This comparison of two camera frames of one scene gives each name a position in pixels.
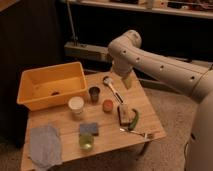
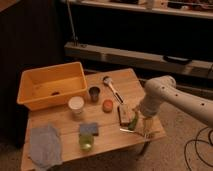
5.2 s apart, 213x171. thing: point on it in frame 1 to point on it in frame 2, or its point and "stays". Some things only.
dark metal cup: (94, 92) stays
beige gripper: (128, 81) to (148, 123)
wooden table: (114, 116) stays
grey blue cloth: (44, 146) stays
